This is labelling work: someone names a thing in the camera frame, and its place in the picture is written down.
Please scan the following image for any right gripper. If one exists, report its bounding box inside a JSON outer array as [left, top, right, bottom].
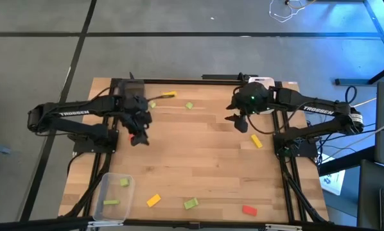
[[224, 81, 273, 133]]

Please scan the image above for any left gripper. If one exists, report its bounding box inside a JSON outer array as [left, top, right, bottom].
[[116, 92, 153, 148]]

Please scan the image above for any green arch block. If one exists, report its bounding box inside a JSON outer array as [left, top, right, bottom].
[[183, 197, 200, 210]]

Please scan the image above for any white plastic bin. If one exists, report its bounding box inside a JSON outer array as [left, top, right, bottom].
[[247, 76, 276, 116]]

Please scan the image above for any clear plastic bin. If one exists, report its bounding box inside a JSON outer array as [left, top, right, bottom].
[[92, 172, 136, 223]]

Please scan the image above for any black slanted floor bar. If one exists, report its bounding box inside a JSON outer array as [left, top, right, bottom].
[[318, 146, 378, 176]]

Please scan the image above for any white marker paper sheet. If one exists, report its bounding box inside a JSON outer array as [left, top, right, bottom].
[[319, 153, 346, 196]]

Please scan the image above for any black laptop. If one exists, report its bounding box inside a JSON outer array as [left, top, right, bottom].
[[357, 159, 384, 231]]

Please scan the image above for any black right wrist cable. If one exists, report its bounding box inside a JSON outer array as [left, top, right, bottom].
[[245, 107, 297, 135]]

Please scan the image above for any black frame rail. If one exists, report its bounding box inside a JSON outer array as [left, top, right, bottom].
[[82, 110, 118, 221], [0, 217, 331, 231], [271, 108, 292, 223], [111, 78, 283, 86]]

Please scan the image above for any black diagonal frame strut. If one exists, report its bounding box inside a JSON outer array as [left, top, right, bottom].
[[290, 156, 328, 224], [63, 152, 103, 222]]

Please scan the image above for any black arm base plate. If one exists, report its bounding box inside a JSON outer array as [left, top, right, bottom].
[[272, 132, 319, 158], [72, 128, 119, 154]]

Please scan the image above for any white floor cable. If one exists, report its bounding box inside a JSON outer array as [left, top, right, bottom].
[[268, 0, 308, 24]]

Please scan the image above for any dark metal desk frame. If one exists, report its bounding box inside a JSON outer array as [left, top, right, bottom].
[[307, 0, 384, 87]]

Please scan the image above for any yellow extension cord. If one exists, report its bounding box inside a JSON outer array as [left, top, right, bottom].
[[352, 97, 378, 108]]

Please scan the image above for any light grey floor cable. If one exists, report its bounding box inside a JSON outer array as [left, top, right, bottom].
[[320, 115, 384, 163]]

